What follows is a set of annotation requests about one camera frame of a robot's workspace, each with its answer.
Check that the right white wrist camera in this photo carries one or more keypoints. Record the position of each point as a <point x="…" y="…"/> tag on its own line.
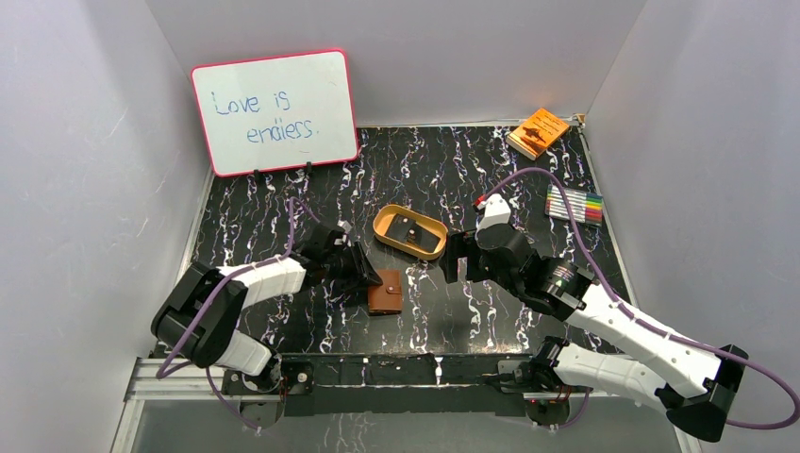
<point x="492" y="210"/>

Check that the orange oval tray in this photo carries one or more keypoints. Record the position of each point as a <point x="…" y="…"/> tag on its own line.
<point x="384" y="217"/>

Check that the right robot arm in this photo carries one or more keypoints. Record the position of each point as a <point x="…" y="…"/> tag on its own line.
<point x="694" y="388"/>

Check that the orange book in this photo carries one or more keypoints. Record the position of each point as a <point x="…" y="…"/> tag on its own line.
<point x="537" y="133"/>

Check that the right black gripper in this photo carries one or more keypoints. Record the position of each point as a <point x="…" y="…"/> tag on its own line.
<point x="456" y="247"/>

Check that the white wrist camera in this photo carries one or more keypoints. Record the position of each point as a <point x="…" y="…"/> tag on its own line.
<point x="345" y="228"/>
<point x="492" y="210"/>

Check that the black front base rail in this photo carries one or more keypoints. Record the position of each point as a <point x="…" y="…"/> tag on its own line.
<point x="320" y="384"/>

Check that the coloured marker pen set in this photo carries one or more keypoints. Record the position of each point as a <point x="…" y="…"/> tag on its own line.
<point x="587" y="208"/>

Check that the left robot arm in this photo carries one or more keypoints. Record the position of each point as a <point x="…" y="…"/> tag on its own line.
<point x="199" y="318"/>

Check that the pink framed whiteboard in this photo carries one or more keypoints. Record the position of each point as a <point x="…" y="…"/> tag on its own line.
<point x="276" y="113"/>

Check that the brown leather card holder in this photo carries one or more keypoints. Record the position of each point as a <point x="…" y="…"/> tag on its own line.
<point x="387" y="297"/>

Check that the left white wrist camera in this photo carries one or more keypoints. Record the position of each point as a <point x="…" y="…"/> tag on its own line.
<point x="345" y="228"/>

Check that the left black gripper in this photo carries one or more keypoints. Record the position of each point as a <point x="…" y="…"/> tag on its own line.
<point x="349" y="267"/>

